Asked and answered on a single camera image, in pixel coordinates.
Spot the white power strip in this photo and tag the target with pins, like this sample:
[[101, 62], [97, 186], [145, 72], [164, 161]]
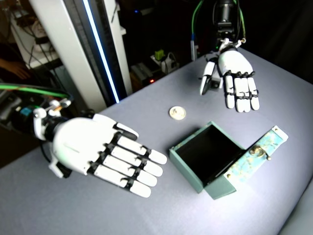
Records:
[[168, 62]]

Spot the small white round disc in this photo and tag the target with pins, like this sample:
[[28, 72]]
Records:
[[177, 113]]

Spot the teal floral box lid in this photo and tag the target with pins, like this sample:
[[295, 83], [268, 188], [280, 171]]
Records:
[[244, 164]]

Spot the person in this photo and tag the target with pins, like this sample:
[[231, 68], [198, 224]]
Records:
[[14, 68]]

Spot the grey table cloth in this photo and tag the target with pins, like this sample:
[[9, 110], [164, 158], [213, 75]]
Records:
[[73, 208]]

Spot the white column blue light strip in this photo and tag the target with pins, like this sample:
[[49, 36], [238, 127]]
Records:
[[61, 36]]

